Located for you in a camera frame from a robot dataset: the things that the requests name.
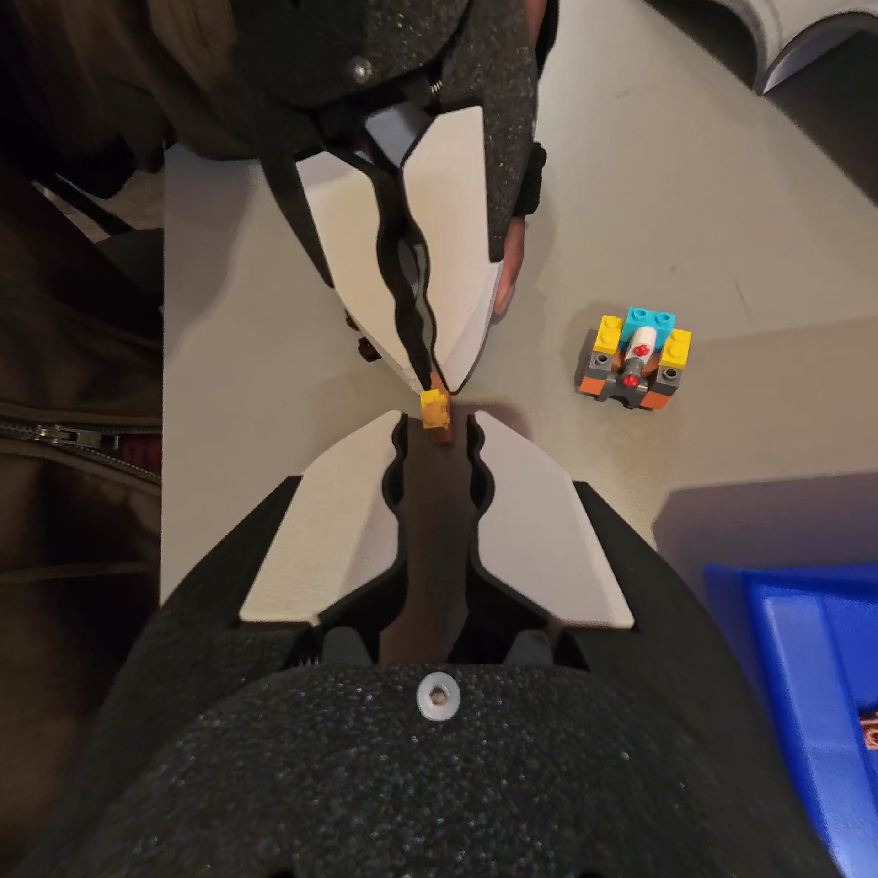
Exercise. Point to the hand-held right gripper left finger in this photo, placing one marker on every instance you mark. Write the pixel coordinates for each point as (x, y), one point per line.
(329, 535)

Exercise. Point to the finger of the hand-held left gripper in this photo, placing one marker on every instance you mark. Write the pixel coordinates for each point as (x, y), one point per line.
(456, 240)
(350, 240)

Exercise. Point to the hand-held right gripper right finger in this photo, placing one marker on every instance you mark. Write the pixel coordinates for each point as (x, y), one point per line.
(549, 535)

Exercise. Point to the orange toy brick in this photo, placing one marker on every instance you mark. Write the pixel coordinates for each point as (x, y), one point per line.
(444, 435)

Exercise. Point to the yellow toy brick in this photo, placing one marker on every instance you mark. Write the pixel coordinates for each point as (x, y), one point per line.
(433, 405)

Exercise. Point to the grey desk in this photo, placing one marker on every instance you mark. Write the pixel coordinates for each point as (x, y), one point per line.
(617, 206)

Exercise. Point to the person's left hand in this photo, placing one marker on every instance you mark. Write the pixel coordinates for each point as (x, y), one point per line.
(514, 274)

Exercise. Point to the colourful toy brick model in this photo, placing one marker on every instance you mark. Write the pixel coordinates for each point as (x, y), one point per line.
(634, 360)

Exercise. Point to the blue storage bin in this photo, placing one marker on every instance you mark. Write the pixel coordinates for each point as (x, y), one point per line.
(809, 651)

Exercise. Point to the brown zip hoodie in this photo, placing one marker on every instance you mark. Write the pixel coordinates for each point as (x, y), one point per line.
(68, 343)

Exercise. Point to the open instruction booklet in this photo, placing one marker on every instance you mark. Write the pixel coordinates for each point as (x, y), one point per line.
(809, 34)

